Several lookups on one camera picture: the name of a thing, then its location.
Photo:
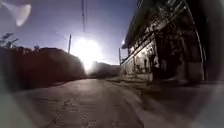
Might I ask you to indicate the distant building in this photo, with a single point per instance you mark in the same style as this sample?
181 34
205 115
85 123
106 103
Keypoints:
105 70

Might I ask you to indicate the short pole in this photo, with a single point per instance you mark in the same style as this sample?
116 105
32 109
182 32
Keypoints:
119 56

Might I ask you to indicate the tall building with fence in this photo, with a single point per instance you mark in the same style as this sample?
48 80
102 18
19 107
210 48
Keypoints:
143 60

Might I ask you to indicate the grey asphalt road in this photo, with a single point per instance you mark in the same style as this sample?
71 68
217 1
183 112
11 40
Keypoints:
83 100

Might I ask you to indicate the utility pole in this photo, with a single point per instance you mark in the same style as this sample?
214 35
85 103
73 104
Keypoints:
69 45

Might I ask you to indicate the bare tree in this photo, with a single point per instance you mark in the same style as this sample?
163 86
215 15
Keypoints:
7 40

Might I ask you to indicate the long dark wall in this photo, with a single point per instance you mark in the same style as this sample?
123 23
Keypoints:
50 66

